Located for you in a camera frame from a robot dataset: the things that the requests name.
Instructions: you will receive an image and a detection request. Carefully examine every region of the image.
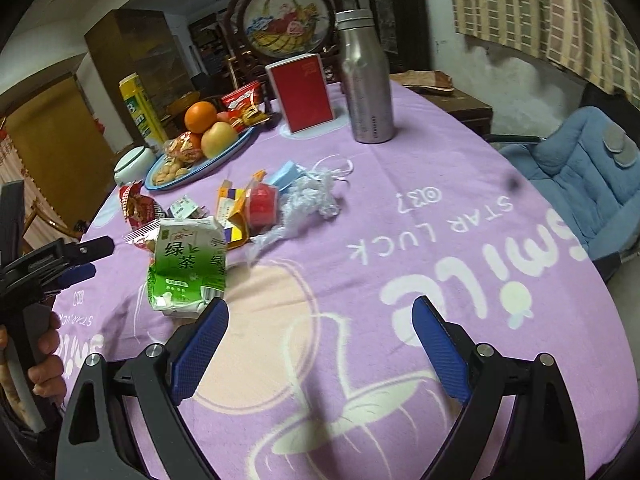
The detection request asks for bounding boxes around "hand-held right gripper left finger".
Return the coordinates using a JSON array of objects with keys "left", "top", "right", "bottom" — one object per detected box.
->
[{"left": 55, "top": 297, "right": 231, "bottom": 480}]

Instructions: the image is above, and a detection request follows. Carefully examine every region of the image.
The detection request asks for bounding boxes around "person's left hand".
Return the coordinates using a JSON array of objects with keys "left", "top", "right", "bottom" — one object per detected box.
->
[{"left": 27, "top": 311, "right": 67, "bottom": 404}]

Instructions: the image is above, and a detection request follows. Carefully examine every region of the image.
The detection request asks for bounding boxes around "pile of small cookies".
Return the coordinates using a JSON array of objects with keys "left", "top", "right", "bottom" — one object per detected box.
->
[{"left": 151, "top": 157, "right": 193, "bottom": 186}]

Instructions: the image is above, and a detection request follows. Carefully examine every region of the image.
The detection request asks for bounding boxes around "white round bowl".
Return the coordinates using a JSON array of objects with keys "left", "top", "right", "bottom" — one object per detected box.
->
[{"left": 113, "top": 145, "right": 157, "bottom": 184}]

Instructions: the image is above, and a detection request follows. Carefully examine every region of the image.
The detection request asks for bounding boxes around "brown candy packet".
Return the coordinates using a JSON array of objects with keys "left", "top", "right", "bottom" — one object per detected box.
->
[{"left": 230, "top": 107, "right": 271, "bottom": 131}]

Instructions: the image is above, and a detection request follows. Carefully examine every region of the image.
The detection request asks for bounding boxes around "wooden cabinet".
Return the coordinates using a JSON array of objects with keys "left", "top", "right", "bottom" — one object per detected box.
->
[{"left": 84, "top": 10, "right": 193, "bottom": 151}]

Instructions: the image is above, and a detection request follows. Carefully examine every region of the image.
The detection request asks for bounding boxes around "checked beige curtain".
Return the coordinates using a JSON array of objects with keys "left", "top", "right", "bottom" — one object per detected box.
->
[{"left": 444, "top": 0, "right": 640, "bottom": 93}]

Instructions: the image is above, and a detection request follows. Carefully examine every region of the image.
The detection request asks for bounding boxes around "clear wrapped orange snack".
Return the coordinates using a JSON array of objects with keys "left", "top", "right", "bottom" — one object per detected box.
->
[{"left": 164, "top": 131, "right": 206, "bottom": 165}]

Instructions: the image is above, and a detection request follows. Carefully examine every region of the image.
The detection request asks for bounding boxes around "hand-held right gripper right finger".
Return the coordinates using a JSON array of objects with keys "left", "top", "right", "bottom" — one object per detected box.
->
[{"left": 411, "top": 296, "right": 586, "bottom": 480}]

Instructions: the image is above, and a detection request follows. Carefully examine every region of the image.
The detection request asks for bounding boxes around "brown snack wrapper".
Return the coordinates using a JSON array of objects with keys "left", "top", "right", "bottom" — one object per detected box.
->
[{"left": 132, "top": 202, "right": 169, "bottom": 227}]

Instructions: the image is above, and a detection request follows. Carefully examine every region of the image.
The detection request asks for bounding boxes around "red snack packet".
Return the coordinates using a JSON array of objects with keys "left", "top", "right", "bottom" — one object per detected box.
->
[{"left": 220, "top": 80, "right": 263, "bottom": 113}]

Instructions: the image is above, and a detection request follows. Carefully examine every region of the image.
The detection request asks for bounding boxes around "yellow green tall box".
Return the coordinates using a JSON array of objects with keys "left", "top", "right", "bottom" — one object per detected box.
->
[{"left": 119, "top": 73, "right": 168, "bottom": 151}]

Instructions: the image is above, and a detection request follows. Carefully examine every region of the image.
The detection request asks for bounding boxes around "light blue small box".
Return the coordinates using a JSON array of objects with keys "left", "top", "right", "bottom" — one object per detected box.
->
[{"left": 268, "top": 160, "right": 313, "bottom": 191}]

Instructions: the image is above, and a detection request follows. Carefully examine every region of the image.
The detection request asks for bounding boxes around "green tea carton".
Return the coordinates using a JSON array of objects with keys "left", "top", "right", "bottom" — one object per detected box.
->
[{"left": 146, "top": 216, "right": 230, "bottom": 317}]

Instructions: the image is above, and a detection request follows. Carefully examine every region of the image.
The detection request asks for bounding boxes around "stainless steel bottle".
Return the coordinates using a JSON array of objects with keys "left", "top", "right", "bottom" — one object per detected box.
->
[{"left": 335, "top": 9, "right": 398, "bottom": 145}]

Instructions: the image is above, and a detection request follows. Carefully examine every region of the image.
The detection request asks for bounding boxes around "orange carton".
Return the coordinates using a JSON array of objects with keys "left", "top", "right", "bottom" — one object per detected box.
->
[{"left": 216, "top": 170, "right": 266, "bottom": 249}]

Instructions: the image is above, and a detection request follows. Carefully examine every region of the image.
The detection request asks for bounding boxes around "small white green packet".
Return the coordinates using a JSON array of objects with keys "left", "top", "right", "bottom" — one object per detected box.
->
[{"left": 167, "top": 197, "right": 209, "bottom": 221}]

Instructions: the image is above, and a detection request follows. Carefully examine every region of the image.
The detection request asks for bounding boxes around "blue cushioned chair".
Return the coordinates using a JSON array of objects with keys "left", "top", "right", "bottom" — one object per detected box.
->
[{"left": 487, "top": 105, "right": 640, "bottom": 281}]

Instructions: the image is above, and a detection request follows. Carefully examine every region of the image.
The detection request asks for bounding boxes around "crumpled white plastic bag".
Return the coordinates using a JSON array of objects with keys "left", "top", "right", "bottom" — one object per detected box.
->
[{"left": 247, "top": 156, "right": 354, "bottom": 266}]

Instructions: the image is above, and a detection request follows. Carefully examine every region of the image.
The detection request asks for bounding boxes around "yellow apple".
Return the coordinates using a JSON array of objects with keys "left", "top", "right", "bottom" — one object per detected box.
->
[{"left": 201, "top": 121, "right": 238, "bottom": 159}]

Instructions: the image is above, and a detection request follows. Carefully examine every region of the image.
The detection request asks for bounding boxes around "patterned folded cloth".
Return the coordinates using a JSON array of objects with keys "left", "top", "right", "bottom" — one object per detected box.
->
[{"left": 400, "top": 69, "right": 456, "bottom": 93}]

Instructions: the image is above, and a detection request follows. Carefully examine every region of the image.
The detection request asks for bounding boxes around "purple printed tablecloth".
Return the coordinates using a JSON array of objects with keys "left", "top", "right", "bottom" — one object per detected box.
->
[{"left": 50, "top": 77, "right": 633, "bottom": 480}]

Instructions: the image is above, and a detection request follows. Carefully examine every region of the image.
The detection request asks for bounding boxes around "red checkered snack wrapper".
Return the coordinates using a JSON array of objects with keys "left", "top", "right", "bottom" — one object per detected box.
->
[{"left": 118, "top": 183, "right": 168, "bottom": 242}]

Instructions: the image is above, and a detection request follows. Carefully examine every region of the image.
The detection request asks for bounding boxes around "orange fruit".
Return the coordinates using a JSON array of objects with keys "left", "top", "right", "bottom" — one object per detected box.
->
[{"left": 184, "top": 101, "right": 219, "bottom": 134}]

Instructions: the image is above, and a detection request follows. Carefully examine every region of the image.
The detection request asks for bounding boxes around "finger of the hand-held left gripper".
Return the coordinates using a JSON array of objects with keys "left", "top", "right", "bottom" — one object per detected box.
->
[
  {"left": 15, "top": 236, "right": 115, "bottom": 274},
  {"left": 30, "top": 262, "right": 97, "bottom": 295}
]

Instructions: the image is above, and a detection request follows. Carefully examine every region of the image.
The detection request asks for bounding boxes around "red jelly cup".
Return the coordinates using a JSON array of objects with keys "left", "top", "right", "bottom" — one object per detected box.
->
[{"left": 248, "top": 183, "right": 279, "bottom": 226}]

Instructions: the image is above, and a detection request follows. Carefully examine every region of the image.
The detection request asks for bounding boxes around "round embroidered table screen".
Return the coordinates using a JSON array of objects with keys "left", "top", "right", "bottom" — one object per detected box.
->
[{"left": 227, "top": 0, "right": 346, "bottom": 86}]

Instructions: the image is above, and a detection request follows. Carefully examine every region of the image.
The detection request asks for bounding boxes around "red box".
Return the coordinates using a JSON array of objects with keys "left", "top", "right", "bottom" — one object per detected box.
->
[{"left": 265, "top": 53, "right": 337, "bottom": 135}]

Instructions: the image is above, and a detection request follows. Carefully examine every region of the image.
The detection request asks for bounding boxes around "wooden door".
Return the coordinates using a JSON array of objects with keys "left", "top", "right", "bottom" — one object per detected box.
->
[{"left": 0, "top": 75, "right": 116, "bottom": 241}]

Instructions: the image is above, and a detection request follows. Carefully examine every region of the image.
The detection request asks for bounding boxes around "dark wooden side table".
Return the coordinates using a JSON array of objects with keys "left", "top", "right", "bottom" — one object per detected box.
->
[{"left": 390, "top": 72, "right": 496, "bottom": 137}]

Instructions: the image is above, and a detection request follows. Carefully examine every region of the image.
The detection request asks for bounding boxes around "blue oval plate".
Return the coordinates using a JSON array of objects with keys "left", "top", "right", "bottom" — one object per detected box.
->
[{"left": 145, "top": 122, "right": 257, "bottom": 192}]

